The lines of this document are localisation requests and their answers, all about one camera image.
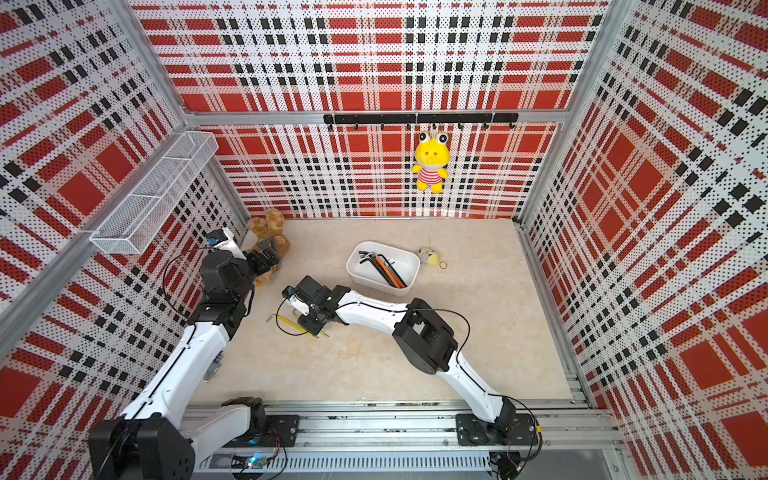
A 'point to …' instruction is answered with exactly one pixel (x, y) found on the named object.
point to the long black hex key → (380, 267)
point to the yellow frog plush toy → (432, 153)
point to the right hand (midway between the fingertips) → (314, 317)
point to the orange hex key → (385, 267)
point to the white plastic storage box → (406, 265)
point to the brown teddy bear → (268, 225)
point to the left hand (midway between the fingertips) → (265, 244)
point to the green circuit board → (256, 462)
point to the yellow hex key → (287, 322)
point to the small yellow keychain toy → (428, 256)
